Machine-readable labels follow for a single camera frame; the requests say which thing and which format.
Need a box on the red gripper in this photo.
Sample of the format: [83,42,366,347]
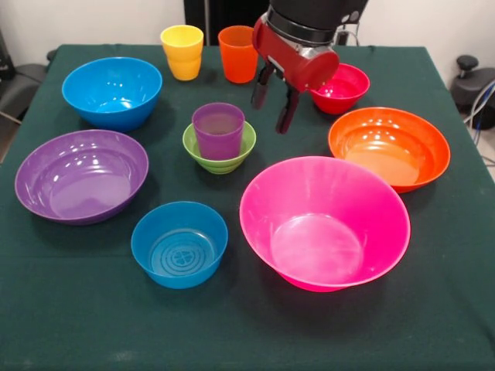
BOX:
[250,13,340,135]

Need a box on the pink plastic bowl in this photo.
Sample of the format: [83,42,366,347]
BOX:
[239,155,411,293]

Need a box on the purple plastic bowl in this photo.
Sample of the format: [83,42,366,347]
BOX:
[14,129,150,226]

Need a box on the large blue plastic bowl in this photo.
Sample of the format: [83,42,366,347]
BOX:
[61,56,163,133]

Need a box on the grey and blue cable bundle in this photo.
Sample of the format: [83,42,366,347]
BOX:
[463,79,495,134]

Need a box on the small blue plastic bowl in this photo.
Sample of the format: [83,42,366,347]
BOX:
[130,200,230,290]

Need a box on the orange plastic cup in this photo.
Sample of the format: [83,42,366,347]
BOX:
[217,25,259,84]

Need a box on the green plastic bowl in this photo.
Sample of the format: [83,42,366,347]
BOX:
[182,120,257,175]

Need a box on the orange plastic bowl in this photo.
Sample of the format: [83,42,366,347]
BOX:
[328,107,452,195]

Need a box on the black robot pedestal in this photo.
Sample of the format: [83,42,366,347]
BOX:
[184,0,271,46]

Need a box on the purple plastic cup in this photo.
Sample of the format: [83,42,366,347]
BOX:
[192,103,246,162]

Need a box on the black cable with plug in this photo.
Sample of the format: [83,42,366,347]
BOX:
[336,22,361,47]

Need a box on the black chair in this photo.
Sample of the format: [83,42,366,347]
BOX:
[0,29,58,124]

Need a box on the red plastic bowl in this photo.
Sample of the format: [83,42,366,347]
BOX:
[310,63,371,116]

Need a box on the dark green tablecloth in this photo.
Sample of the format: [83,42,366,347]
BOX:
[0,43,495,371]

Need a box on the yellow plastic cup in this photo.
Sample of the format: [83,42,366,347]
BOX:
[159,24,205,82]

